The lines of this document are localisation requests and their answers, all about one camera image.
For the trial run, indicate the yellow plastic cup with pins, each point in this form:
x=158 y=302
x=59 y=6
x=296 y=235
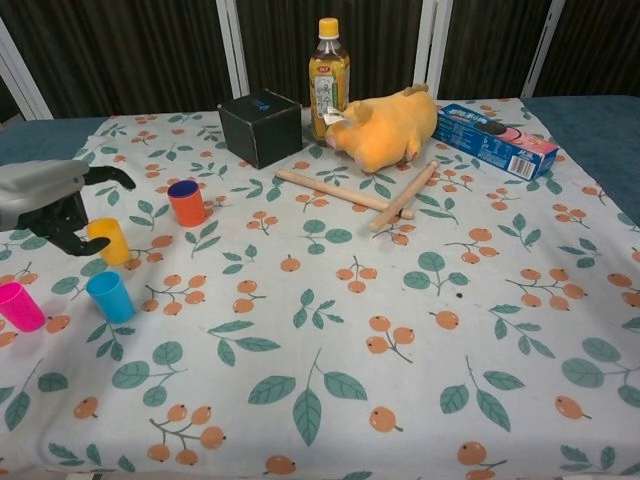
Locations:
x=112 y=242

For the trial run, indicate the pink plastic cup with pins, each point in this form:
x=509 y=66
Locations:
x=20 y=307

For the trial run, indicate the dark folding screen panel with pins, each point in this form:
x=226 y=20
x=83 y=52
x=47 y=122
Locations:
x=600 y=45
x=280 y=45
x=125 y=55
x=490 y=45

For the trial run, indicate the yellow-capped tea bottle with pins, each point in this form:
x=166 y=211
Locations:
x=327 y=85

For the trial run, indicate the black cardboard box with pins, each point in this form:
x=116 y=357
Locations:
x=262 y=130

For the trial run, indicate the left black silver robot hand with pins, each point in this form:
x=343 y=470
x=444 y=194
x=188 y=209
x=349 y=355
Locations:
x=40 y=185

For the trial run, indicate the floral tablecloth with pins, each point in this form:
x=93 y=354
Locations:
x=320 y=325

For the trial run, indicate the yellow plush toy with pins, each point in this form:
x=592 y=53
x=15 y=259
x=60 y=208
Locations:
x=390 y=127

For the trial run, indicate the light blue plastic cup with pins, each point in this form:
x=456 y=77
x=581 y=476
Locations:
x=112 y=300

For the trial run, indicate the long wooden stick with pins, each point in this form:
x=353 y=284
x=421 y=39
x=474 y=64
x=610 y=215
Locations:
x=330 y=189

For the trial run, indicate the teal blue table cover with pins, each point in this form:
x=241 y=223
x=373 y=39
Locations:
x=590 y=135

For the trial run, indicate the short wooden stick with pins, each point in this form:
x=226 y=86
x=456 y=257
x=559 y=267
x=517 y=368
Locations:
x=407 y=192

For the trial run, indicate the orange plastic cup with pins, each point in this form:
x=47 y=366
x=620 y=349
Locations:
x=187 y=210

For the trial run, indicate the blue cookie box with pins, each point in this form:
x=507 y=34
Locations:
x=495 y=142

